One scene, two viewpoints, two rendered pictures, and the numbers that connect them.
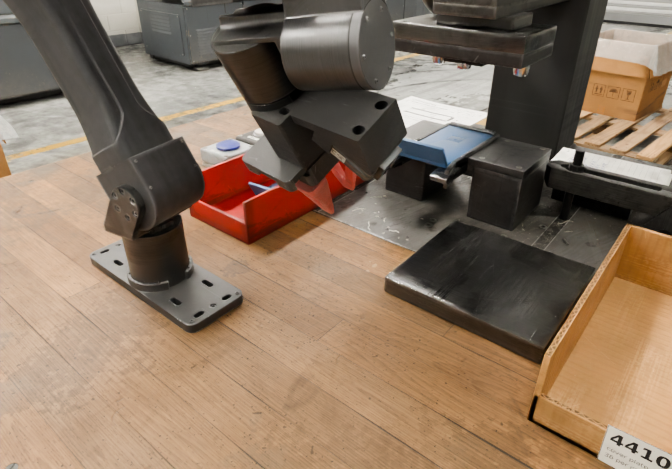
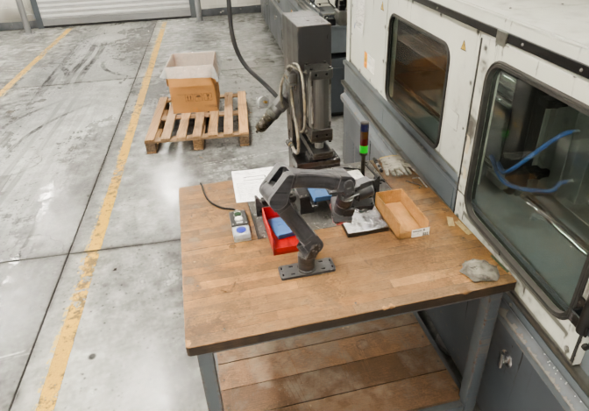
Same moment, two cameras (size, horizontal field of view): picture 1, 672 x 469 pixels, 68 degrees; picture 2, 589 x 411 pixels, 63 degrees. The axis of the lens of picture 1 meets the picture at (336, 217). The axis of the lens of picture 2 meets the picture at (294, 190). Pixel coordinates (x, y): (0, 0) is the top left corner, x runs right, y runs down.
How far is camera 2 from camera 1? 1.52 m
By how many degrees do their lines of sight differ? 44
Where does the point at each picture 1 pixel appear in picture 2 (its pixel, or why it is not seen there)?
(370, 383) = (374, 252)
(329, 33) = (368, 190)
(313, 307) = (344, 250)
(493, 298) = (370, 223)
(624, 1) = (118, 5)
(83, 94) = (301, 227)
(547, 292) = (375, 216)
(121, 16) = not seen: outside the picture
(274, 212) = not seen: hidden behind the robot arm
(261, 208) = not seen: hidden behind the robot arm
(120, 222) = (313, 254)
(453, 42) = (319, 165)
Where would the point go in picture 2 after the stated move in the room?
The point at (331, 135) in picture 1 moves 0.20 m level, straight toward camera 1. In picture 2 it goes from (366, 206) to (420, 225)
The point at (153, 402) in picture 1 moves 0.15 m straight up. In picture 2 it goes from (353, 281) to (354, 247)
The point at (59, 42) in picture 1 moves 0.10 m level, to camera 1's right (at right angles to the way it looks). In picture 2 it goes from (297, 217) to (315, 203)
